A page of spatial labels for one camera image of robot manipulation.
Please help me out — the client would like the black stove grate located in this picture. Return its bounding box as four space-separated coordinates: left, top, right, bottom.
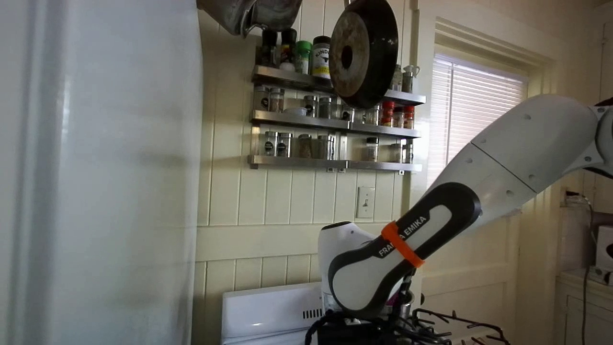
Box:
409 307 510 345

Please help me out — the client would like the hanging steel pot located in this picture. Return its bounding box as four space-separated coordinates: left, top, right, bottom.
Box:
248 0 303 33
196 0 259 39

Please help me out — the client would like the wall plug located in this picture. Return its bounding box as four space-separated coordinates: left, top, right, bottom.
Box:
562 188 589 210

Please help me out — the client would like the white refrigerator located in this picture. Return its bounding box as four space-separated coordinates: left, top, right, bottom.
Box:
0 0 206 345

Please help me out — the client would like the black lidded white jar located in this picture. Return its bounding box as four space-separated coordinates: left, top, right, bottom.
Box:
311 35 334 83

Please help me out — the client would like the black braided cable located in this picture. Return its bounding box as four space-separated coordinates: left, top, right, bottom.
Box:
382 275 418 336

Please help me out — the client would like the dark spice bottle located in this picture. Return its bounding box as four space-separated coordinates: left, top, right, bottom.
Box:
279 27 300 73
257 27 280 70

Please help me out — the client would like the metal spice rack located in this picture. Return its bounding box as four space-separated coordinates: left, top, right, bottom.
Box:
248 64 428 175

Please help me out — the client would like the white electrical box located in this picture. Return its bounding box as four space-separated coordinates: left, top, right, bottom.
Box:
593 223 613 275

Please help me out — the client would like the glass spice jar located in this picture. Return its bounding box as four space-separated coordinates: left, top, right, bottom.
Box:
277 131 294 160
301 95 319 121
317 95 334 121
363 137 380 162
401 64 420 95
259 85 286 114
263 131 279 160
296 133 315 160

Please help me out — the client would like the thin black hanging cable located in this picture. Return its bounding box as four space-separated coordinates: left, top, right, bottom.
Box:
579 267 591 345

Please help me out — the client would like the white door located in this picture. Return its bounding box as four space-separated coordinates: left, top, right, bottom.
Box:
418 18 558 345

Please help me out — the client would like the white cabinet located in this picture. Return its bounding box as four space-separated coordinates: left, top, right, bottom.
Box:
554 271 613 345

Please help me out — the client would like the narrow orange strap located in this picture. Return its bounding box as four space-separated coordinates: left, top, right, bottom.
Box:
380 221 428 271

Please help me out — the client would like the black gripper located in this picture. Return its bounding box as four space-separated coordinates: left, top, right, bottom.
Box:
319 315 393 345

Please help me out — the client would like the green capped spice jar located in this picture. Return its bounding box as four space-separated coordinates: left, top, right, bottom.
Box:
294 39 315 77

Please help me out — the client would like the white wall switch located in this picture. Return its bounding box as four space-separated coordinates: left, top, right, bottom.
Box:
355 185 378 221

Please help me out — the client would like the hanging black frying pan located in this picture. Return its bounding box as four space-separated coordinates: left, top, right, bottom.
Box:
328 0 399 112

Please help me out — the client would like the white gas stove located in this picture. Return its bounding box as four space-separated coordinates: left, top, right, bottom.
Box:
219 280 514 345

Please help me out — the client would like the white window blind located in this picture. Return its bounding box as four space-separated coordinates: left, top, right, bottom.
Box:
426 56 526 217

